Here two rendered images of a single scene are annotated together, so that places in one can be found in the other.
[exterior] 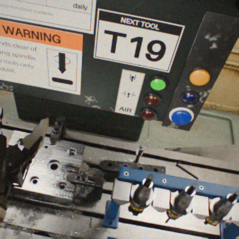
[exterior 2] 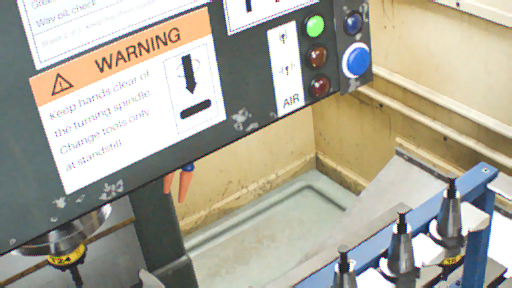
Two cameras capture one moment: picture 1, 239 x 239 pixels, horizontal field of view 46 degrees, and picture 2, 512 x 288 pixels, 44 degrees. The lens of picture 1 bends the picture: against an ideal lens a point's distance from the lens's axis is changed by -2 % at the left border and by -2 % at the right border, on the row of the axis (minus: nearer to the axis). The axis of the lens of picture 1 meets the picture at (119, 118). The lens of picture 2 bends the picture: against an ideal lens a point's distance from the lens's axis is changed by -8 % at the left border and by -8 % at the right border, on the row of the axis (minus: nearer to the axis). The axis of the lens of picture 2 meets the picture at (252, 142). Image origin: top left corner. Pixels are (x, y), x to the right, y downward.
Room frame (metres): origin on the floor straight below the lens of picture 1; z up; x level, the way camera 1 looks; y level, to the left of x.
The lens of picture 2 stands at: (-0.16, 0.30, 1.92)
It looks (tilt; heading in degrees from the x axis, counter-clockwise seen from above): 33 degrees down; 330
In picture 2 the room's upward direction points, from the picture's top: 9 degrees counter-clockwise
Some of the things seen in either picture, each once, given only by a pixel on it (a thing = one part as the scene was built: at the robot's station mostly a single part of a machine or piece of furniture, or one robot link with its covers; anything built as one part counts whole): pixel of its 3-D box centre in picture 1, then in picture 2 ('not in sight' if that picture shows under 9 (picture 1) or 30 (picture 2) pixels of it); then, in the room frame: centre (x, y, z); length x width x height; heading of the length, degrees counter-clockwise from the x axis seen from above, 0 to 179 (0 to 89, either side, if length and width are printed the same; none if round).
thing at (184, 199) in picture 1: (185, 196); (401, 246); (0.35, -0.21, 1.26); 0.04 x 0.04 x 0.07
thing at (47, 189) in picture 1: (41, 165); not in sight; (0.50, 0.25, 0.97); 0.29 x 0.23 x 0.05; 91
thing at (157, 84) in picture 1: (158, 84); (314, 26); (0.29, -0.04, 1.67); 0.02 x 0.01 x 0.02; 91
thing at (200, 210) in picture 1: (200, 206); (425, 250); (0.35, -0.27, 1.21); 0.07 x 0.05 x 0.01; 1
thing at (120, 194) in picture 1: (121, 192); not in sight; (0.35, -0.05, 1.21); 0.07 x 0.05 x 0.01; 1
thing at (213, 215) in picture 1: (219, 210); (448, 233); (0.35, -0.32, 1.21); 0.06 x 0.06 x 0.03
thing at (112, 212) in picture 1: (117, 198); not in sight; (0.40, -0.05, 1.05); 0.10 x 0.05 x 0.30; 1
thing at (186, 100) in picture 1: (189, 97); (353, 23); (0.29, -0.09, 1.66); 0.02 x 0.01 x 0.02; 91
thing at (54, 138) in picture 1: (57, 133); not in sight; (0.65, 0.23, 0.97); 0.13 x 0.03 x 0.15; 1
